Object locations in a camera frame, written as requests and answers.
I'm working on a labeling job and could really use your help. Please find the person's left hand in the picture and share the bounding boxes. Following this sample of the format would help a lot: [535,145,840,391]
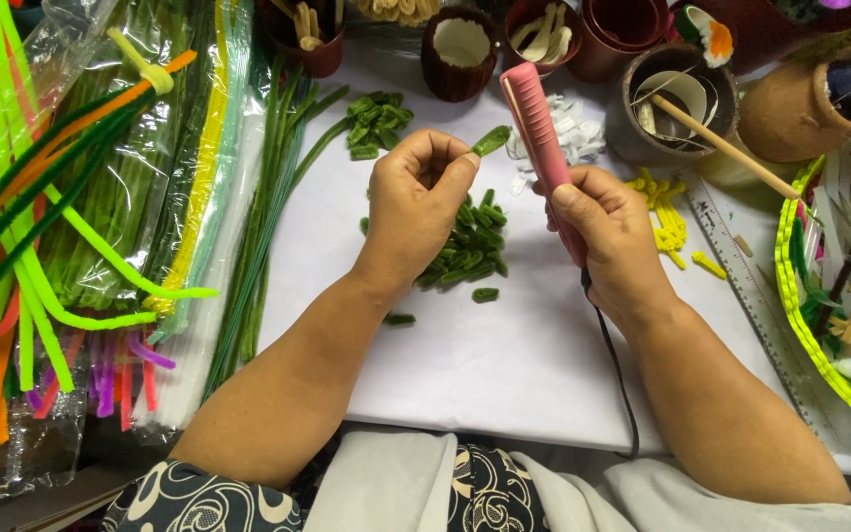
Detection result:
[354,129,483,298]

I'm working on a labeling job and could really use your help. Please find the person's right hand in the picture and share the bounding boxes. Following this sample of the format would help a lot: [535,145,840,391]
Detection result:
[532,164,679,328]

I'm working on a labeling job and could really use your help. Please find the green pipe cleaner leaf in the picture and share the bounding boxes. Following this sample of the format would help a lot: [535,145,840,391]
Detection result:
[471,125,513,158]

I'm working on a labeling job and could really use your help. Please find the pink hair straightener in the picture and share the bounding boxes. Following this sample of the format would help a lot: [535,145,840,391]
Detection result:
[499,61,590,271]

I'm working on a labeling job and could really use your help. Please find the pile of yellow pieces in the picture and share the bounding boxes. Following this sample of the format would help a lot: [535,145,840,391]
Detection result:
[625,167,728,281]

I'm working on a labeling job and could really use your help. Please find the large pile of green leaves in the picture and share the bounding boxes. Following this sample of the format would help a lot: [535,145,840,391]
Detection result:
[359,188,510,327]

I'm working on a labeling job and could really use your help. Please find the small pile of green loops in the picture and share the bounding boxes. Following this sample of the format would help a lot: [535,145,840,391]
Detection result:
[346,91,415,162]

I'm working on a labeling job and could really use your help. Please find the grey pot with paper strips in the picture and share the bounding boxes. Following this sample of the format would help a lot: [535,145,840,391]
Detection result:
[605,42,740,168]

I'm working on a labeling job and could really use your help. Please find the pile of white petals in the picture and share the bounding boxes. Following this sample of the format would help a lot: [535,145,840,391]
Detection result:
[507,93,608,198]

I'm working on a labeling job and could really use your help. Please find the clear plastic ruler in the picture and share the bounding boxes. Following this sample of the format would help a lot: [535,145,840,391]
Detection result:
[680,172,842,446]

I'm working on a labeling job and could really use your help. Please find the wooden stick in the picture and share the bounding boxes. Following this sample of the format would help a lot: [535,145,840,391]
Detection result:
[650,93,803,202]

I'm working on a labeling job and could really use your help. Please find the white paper sheet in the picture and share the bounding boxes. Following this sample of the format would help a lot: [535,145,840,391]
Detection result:
[256,37,851,480]

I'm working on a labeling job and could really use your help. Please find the brown fuzzy pot white inside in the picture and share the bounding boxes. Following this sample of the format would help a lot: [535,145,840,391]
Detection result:
[420,6,501,103]

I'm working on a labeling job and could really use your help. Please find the neon yellow rimmed basket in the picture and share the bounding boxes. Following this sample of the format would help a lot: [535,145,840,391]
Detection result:
[774,139,851,438]

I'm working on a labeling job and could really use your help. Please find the brown cup with wooden sticks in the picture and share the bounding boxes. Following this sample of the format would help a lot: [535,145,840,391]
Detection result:
[259,0,347,80]

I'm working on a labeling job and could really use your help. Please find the beige pipe cleaner bundle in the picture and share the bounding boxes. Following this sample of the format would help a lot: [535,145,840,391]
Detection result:
[347,0,443,29]

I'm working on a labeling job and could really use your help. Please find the empty reddish brown cup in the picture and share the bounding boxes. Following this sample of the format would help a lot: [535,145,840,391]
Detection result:
[569,0,672,84]

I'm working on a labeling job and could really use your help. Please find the tan fuzzy pot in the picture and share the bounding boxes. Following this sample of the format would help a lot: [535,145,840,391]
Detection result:
[736,58,851,164]

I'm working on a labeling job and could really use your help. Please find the brown cup with white petals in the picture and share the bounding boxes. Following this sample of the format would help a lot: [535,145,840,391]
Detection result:
[503,0,585,75]

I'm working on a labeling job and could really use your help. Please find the white orange pipe cleaner flower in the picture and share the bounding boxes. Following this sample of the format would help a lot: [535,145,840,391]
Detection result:
[672,3,735,69]

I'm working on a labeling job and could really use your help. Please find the white cloth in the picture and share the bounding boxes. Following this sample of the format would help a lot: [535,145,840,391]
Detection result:
[303,430,851,532]

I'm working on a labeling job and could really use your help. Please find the heap of bagged pipe cleaners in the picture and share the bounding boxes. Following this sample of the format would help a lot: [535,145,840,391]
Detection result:
[0,0,258,485]

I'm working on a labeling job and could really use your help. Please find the person's patterned black clothing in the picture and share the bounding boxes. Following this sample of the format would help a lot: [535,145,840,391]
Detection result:
[100,436,552,532]

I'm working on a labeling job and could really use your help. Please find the black straightener cable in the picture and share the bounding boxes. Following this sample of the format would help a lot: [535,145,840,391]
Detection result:
[581,266,641,461]

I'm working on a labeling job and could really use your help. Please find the bundle of green wire stems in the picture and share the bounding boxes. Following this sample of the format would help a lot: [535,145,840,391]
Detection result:
[202,58,353,403]

